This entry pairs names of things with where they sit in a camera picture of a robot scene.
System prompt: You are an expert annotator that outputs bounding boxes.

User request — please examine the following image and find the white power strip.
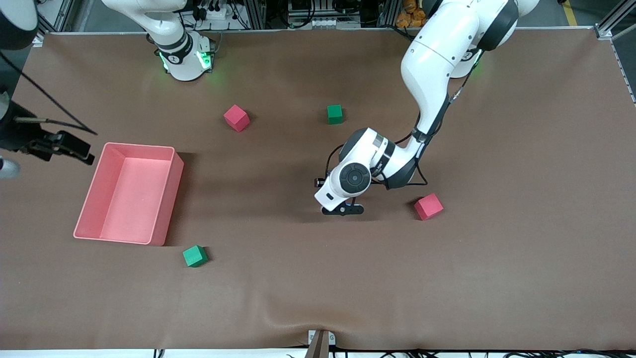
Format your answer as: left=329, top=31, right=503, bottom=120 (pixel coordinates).
left=191, top=0, right=237, bottom=21

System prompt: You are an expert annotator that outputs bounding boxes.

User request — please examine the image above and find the pink plastic bin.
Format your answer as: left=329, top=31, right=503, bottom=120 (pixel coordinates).
left=73, top=142, right=184, bottom=247

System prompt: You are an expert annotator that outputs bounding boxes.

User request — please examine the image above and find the aluminium frame profile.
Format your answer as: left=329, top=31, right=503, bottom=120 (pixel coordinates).
left=36, top=0, right=75, bottom=33
left=594, top=0, right=636, bottom=41

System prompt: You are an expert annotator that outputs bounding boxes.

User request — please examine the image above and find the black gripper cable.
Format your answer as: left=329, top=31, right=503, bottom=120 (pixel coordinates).
left=0, top=50, right=98, bottom=136
left=314, top=50, right=480, bottom=192

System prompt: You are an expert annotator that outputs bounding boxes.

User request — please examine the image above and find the metal mat clamp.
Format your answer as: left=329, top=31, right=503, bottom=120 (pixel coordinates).
left=304, top=329, right=336, bottom=358

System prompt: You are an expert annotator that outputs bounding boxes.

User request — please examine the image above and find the brown table mat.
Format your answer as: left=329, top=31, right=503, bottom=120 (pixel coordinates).
left=0, top=27, right=636, bottom=351

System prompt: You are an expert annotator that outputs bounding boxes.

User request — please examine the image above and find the orange snack bag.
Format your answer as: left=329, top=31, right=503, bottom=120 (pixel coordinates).
left=396, top=0, right=430, bottom=29

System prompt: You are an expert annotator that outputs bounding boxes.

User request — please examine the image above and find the red foam cube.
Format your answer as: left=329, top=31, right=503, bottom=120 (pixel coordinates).
left=413, top=193, right=444, bottom=221
left=223, top=104, right=250, bottom=133

